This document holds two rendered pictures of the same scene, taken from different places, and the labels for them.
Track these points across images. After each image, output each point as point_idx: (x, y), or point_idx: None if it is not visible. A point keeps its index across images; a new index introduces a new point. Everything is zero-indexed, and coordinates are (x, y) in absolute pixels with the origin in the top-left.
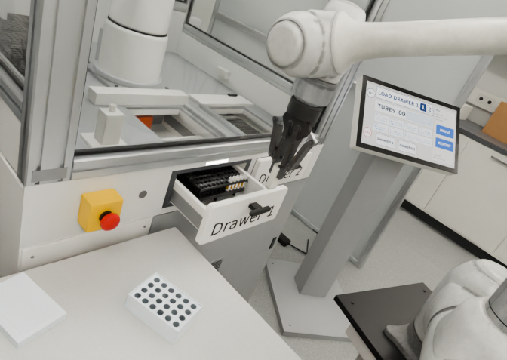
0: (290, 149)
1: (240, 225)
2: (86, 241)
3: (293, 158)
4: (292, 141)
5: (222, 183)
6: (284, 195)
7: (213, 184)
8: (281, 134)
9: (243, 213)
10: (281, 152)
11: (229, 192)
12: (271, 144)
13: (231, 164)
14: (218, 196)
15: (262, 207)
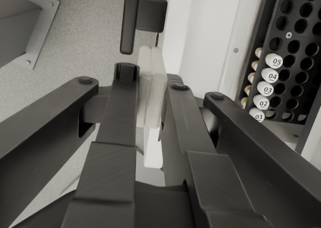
0: (112, 126)
1: None
2: None
3: (70, 103)
4: (104, 146)
5: (280, 28)
6: (144, 149)
7: None
8: (227, 157)
9: None
10: (169, 116)
11: (251, 52)
12: (243, 120)
13: (310, 110)
14: (259, 12)
15: (132, 20)
